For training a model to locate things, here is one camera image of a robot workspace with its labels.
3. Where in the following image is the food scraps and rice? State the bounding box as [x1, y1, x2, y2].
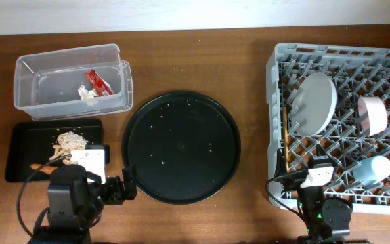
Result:
[49, 131, 88, 161]

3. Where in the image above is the orange carrot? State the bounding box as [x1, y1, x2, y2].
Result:
[30, 164, 57, 175]

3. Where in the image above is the light blue cup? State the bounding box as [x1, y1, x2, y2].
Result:
[352, 156, 390, 186]

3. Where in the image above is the light grey plate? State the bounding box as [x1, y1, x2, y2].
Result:
[288, 72, 337, 137]

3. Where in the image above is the white tissue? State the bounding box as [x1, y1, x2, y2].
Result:
[77, 85, 98, 106]

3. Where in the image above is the pink bowl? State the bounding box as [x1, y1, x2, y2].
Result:
[357, 96, 388, 136]

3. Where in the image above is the red wrapper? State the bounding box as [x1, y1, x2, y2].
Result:
[85, 70, 114, 96]

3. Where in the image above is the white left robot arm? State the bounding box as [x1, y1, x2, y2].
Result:
[16, 165, 137, 243]

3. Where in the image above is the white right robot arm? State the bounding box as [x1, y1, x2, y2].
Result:
[276, 167, 353, 244]

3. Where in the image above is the grey dishwasher rack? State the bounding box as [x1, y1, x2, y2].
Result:
[266, 43, 390, 215]

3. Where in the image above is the round black tray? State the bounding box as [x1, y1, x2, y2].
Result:
[121, 91, 241, 205]

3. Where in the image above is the black rectangular tray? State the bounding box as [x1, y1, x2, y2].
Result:
[5, 119, 103, 182]

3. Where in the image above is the clear plastic bin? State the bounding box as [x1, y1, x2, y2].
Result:
[13, 44, 134, 121]

